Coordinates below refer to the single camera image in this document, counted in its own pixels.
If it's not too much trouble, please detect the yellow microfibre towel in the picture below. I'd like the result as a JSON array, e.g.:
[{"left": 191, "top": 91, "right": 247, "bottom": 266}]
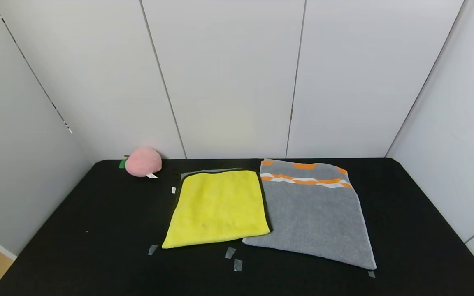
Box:
[{"left": 162, "top": 168, "right": 271, "bottom": 249}]

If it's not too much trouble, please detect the grey towel with orange stripes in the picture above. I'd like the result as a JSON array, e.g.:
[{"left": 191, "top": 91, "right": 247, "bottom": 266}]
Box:
[{"left": 242, "top": 159, "right": 377, "bottom": 271}]

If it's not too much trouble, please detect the pink peach plush toy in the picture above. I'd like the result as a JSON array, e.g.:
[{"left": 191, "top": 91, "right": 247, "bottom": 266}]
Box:
[{"left": 119, "top": 147, "right": 163, "bottom": 179}]

